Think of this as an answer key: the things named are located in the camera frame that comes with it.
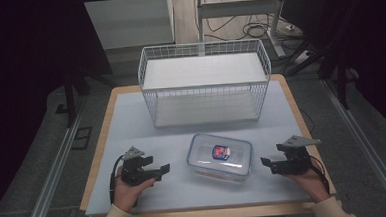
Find light blue table mat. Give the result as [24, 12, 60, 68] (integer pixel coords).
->
[78, 77, 316, 217]

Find aluminium floor rail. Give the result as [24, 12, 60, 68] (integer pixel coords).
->
[14, 96, 95, 217]
[322, 75, 386, 217]

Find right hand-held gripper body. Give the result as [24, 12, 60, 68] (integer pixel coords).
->
[275, 133, 324, 177]

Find black floor cables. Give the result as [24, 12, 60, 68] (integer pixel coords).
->
[205, 12, 305, 46]

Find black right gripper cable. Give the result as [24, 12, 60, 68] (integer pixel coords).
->
[308, 154, 331, 195]

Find white metal desk frame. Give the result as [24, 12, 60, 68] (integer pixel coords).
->
[194, 0, 293, 63]

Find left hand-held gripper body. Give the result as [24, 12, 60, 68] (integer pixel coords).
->
[119, 144, 155, 187]

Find person's left hand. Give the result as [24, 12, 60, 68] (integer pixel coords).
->
[111, 164, 159, 215]

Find white wire rack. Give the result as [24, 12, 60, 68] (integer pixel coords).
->
[136, 37, 276, 130]

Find white power strip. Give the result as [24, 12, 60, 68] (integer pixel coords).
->
[292, 49, 314, 66]

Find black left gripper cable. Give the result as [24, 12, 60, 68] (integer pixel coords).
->
[106, 154, 128, 206]

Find black stand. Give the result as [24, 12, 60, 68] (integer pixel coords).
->
[61, 69, 94, 129]
[317, 42, 353, 112]

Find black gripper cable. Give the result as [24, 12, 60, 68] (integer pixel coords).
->
[106, 154, 128, 206]
[308, 154, 331, 195]

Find clear plastic food container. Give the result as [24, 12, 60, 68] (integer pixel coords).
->
[184, 129, 256, 187]

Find white cabinet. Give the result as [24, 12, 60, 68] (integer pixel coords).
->
[83, 0, 177, 51]

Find wooden table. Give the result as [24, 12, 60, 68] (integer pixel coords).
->
[68, 70, 339, 217]

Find person's right hand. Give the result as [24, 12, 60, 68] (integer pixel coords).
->
[284, 155, 332, 206]

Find black floor plate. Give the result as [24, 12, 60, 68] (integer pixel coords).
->
[69, 126, 94, 151]

